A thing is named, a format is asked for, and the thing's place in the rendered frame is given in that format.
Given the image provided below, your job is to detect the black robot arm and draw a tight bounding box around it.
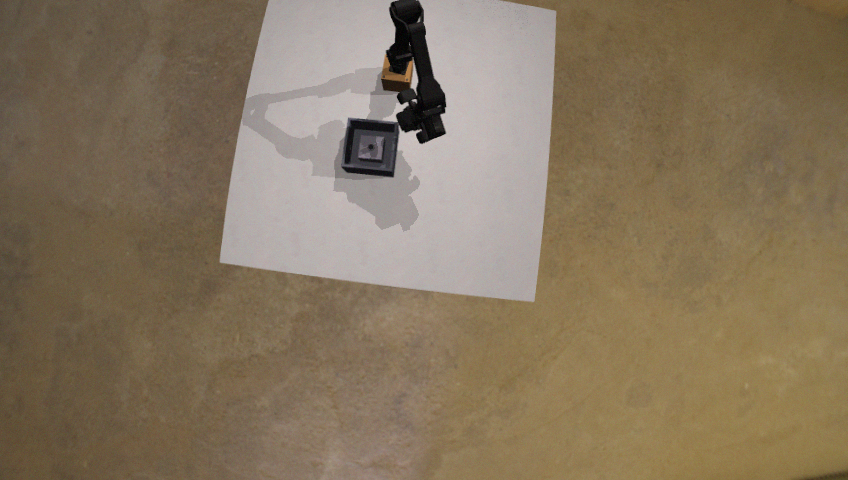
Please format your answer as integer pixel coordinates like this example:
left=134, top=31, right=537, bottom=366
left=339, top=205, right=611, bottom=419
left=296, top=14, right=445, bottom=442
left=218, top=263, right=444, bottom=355
left=386, top=0, right=447, bottom=139

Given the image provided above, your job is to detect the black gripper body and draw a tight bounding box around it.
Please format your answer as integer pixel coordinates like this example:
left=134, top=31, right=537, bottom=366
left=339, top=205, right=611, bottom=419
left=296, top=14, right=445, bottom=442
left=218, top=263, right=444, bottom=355
left=397, top=88, right=432, bottom=144

